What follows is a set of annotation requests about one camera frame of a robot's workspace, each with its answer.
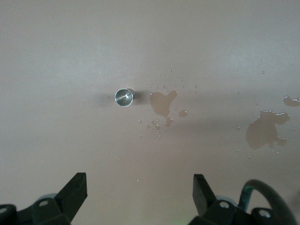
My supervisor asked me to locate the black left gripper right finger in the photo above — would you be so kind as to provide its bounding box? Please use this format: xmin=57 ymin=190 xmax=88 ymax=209
xmin=193 ymin=173 xmax=282 ymax=225

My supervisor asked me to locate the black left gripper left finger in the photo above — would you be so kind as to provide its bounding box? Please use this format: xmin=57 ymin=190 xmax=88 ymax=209
xmin=0 ymin=172 xmax=88 ymax=225

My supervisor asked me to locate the silver metal jigger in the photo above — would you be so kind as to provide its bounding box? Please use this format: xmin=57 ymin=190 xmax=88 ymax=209
xmin=114 ymin=88 xmax=136 ymax=107

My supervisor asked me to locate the spilled liquid puddle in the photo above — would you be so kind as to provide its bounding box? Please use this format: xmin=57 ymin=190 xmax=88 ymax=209
xmin=149 ymin=90 xmax=178 ymax=128
xmin=245 ymin=109 xmax=291 ymax=150
xmin=283 ymin=95 xmax=300 ymax=108

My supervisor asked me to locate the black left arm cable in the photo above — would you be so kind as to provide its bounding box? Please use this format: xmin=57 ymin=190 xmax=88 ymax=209
xmin=239 ymin=179 xmax=297 ymax=225

